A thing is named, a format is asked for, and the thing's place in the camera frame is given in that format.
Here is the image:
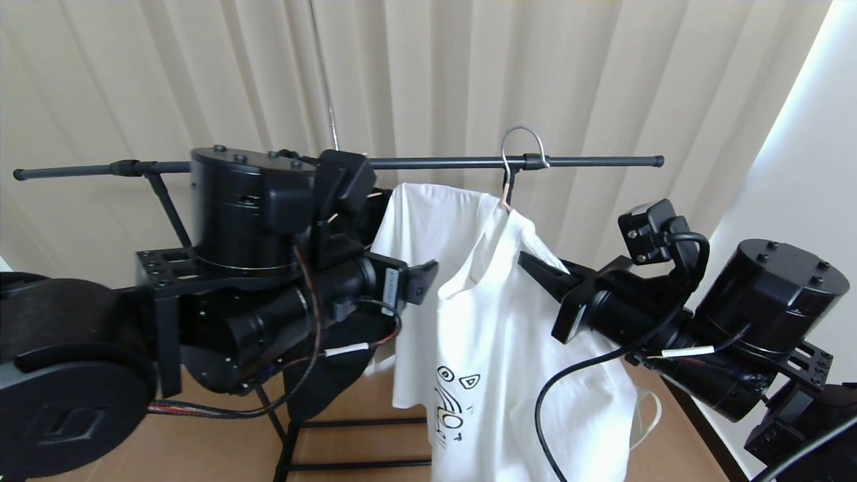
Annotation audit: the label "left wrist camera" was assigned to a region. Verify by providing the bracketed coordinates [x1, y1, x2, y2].
[309, 149, 378, 270]

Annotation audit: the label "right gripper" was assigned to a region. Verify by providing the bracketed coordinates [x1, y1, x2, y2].
[552, 258, 698, 357]

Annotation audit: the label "beige curtain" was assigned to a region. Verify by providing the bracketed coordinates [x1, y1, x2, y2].
[0, 0, 831, 376]

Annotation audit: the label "white garment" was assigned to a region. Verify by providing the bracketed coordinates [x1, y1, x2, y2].
[370, 182, 638, 482]

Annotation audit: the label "black clothes rack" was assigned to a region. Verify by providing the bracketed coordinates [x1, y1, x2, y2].
[12, 154, 666, 482]

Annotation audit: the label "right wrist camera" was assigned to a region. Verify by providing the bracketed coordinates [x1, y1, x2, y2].
[617, 199, 710, 290]

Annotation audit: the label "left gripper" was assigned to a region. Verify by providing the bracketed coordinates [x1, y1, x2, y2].
[228, 251, 410, 368]

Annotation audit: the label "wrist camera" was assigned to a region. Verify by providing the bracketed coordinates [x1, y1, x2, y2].
[309, 149, 378, 270]
[617, 199, 710, 290]

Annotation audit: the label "white laundry basket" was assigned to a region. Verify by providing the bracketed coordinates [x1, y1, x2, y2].
[628, 390, 664, 451]

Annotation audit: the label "black shorts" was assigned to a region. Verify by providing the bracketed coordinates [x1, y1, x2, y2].
[283, 189, 402, 421]

